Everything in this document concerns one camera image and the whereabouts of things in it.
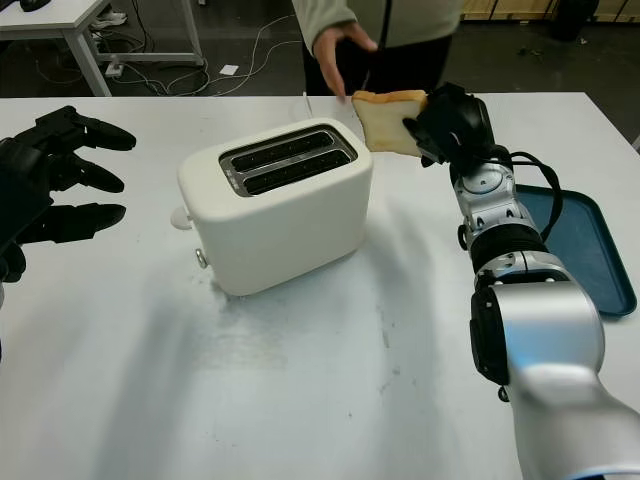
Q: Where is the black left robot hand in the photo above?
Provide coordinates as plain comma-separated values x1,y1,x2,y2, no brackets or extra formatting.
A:
0,105,137,246

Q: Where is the cream white two-slot toaster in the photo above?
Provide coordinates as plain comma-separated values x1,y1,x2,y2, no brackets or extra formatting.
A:
168,117,374,297

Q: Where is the person's bare right hand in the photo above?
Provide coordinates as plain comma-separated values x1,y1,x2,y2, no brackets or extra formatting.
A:
312,22,379,98

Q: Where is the wooden crate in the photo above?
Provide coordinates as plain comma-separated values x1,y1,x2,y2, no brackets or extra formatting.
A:
458,0,640,22

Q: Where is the toast slice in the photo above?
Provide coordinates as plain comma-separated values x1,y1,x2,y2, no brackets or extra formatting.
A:
351,89,430,159

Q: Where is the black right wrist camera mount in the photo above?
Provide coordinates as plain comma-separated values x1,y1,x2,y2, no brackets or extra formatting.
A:
418,119,474,169

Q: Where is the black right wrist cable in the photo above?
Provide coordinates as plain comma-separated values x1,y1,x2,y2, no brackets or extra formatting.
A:
492,149,565,242

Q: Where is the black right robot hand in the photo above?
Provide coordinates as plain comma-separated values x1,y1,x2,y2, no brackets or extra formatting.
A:
402,82,496,177

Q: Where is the white desk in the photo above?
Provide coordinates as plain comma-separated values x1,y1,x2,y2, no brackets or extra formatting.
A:
0,0,207,97

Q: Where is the long white floor cable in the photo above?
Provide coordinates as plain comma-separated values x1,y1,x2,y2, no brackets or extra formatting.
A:
244,13,301,77

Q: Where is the person in black trousers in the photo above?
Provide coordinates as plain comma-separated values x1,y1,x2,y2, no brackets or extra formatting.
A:
292,0,464,97

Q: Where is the blue plastic tray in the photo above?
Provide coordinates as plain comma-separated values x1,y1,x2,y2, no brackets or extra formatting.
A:
513,183,638,319

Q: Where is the grey looped floor cable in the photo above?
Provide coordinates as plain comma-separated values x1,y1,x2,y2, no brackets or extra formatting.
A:
127,60,211,97

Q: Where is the person's grey-sleeved right forearm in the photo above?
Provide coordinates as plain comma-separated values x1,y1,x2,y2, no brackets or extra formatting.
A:
291,0,359,57

